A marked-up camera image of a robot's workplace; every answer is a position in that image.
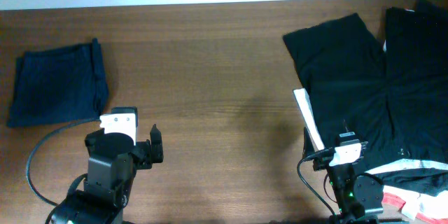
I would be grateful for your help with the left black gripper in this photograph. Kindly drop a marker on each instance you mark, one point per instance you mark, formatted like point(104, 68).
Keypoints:
point(143, 149)

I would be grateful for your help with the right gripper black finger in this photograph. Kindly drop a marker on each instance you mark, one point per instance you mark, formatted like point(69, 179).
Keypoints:
point(308, 147)
point(346, 127)

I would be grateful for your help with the navy blue shorts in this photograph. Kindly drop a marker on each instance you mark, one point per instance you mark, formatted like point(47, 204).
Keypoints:
point(59, 86)

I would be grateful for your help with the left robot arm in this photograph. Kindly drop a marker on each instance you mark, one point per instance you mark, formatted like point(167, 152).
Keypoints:
point(100, 195)

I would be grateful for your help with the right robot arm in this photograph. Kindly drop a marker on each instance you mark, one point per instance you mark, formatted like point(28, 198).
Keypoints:
point(358, 196)

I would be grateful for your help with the black garment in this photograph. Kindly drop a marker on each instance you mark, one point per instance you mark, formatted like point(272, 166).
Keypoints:
point(343, 68)

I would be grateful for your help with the red and white garment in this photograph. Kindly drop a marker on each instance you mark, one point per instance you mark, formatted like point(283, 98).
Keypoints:
point(417, 187)

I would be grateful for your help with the dark garment at right edge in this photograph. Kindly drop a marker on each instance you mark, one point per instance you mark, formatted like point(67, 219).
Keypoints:
point(416, 40)

